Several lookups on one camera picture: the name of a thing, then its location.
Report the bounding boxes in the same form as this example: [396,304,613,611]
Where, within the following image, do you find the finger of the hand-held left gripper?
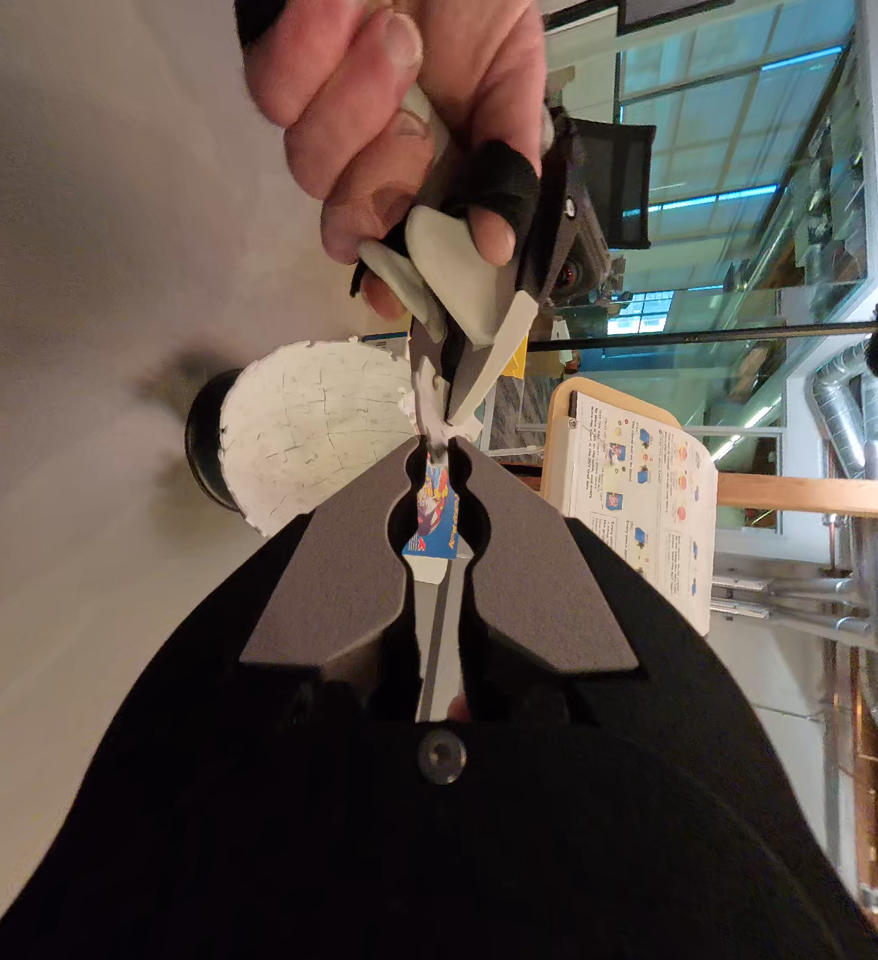
[407,328,449,423]
[445,292,542,426]

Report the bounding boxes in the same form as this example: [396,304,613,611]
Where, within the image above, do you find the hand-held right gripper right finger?
[450,438,639,676]

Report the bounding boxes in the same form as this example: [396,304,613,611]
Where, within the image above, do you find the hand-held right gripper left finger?
[240,436,422,676]

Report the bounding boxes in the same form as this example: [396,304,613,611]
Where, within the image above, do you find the blue printed puzzle piece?
[401,442,461,582]

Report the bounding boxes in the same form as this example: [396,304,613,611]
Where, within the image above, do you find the partly built puzzle ball shell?
[217,339,485,538]

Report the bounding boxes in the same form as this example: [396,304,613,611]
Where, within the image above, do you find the black round ball stand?
[185,367,248,515]

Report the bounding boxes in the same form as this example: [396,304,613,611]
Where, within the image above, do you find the person's left hand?
[240,0,550,322]

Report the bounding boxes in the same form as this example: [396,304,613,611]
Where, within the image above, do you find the white instruction sign board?
[562,390,717,639]

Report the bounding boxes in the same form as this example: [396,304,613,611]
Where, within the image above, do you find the light wooden side table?
[544,375,878,526]

